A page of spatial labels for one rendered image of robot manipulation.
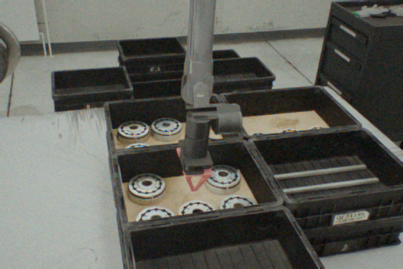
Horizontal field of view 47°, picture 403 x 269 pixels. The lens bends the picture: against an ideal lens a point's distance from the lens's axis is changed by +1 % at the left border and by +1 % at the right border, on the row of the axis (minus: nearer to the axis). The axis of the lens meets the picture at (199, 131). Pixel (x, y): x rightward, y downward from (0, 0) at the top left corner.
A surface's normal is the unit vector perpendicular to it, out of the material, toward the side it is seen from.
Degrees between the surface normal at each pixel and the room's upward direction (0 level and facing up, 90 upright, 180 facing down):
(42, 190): 0
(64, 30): 90
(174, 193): 0
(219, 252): 0
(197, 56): 46
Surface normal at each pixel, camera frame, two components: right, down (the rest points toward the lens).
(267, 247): 0.04, -0.85
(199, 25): 0.21, 0.01
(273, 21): 0.27, 0.52
